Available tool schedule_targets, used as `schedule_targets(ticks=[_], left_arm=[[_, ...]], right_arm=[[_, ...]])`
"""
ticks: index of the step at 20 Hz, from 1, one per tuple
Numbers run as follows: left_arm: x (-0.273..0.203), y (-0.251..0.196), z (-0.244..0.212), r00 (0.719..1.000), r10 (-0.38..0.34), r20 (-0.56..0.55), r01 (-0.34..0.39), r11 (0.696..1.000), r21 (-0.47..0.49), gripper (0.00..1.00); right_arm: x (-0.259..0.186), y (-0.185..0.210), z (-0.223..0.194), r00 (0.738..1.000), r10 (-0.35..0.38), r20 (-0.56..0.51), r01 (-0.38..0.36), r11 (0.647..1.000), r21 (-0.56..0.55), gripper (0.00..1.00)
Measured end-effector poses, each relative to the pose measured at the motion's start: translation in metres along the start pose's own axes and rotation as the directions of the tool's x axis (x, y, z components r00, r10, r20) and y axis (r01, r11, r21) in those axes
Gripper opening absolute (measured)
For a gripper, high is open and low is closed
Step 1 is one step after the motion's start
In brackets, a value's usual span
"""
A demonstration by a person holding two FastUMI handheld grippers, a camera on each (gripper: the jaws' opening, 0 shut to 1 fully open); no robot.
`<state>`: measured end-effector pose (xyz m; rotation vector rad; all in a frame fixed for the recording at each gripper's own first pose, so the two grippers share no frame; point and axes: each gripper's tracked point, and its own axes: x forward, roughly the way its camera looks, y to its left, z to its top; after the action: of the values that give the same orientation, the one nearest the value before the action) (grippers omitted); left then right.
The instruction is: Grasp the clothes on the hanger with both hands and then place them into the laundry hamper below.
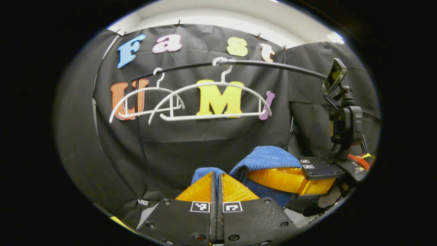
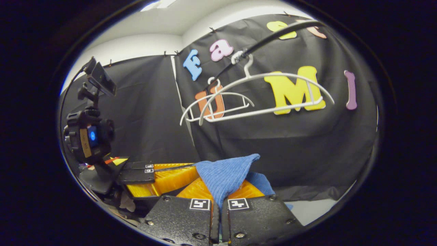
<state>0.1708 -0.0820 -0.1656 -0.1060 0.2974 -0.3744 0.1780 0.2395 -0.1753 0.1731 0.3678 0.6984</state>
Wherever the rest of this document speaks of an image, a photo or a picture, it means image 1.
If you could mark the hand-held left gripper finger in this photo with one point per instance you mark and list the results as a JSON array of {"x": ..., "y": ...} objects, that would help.
[
  {"x": 222, "y": 218},
  {"x": 214, "y": 212}
]

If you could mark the small ceiling light panel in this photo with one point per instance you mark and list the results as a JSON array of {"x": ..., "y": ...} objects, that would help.
[{"x": 335, "y": 37}]

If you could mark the black clothes rail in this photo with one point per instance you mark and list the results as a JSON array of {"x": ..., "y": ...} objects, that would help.
[{"x": 290, "y": 67}]

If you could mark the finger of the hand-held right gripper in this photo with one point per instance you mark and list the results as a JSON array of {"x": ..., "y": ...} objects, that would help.
[
  {"x": 290, "y": 181},
  {"x": 317, "y": 160}
]

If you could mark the white plastic hanger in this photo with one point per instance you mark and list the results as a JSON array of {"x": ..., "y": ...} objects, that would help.
[
  {"x": 211, "y": 117},
  {"x": 150, "y": 88}
]

